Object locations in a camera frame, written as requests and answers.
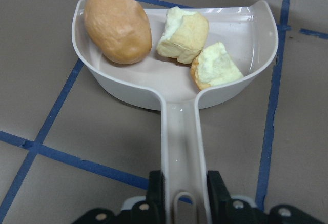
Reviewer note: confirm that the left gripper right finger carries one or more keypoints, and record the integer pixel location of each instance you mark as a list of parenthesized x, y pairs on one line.
[(218, 197)]

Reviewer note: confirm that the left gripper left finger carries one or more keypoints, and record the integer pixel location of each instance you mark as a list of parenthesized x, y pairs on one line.
[(155, 196)]

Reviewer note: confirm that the beige plastic dustpan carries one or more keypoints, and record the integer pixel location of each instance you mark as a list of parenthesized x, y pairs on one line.
[(250, 36)]

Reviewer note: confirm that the torn bread piece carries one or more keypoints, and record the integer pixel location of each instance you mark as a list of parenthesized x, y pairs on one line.
[(185, 34), (214, 67)]

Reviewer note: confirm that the round brown bread roll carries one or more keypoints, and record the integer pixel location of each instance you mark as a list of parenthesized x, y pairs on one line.
[(120, 29)]

